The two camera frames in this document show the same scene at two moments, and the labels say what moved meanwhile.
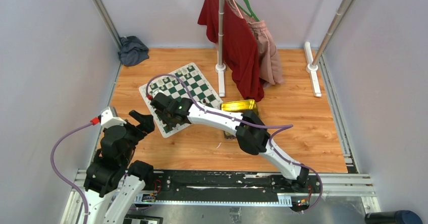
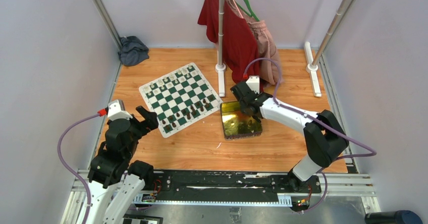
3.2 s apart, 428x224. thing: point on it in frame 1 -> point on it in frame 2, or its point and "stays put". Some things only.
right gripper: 171,124 -> 242,107
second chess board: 137,219 stays put
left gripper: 146,124 stays put
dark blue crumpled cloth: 133,51 stays put
